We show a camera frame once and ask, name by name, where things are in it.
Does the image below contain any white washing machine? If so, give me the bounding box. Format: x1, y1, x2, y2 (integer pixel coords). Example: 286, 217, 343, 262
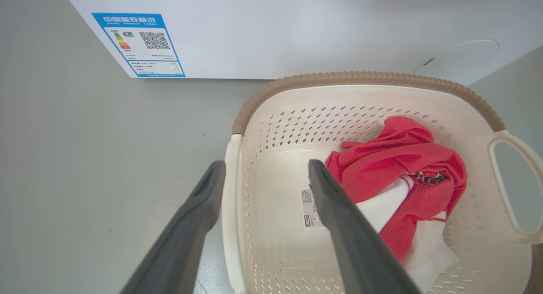
61, 0, 543, 86

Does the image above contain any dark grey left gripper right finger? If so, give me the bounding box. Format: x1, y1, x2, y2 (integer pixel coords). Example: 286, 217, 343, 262
308, 159, 421, 294

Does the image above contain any white garment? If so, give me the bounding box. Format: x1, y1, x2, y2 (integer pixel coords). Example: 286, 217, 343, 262
355, 174, 462, 293

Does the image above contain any cream perforated laundry basket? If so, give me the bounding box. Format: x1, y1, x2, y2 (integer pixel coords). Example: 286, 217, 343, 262
221, 72, 543, 294

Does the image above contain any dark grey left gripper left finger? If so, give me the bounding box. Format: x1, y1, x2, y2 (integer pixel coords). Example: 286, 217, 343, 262
120, 160, 226, 294

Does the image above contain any white barcode label sticker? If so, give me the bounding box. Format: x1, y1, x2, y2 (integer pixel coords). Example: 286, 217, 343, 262
300, 188, 326, 229

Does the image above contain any red garment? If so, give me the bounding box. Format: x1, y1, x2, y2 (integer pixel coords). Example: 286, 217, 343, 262
325, 116, 467, 261

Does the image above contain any blue energy label sticker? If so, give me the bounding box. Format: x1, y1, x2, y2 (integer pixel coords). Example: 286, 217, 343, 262
92, 13, 186, 78

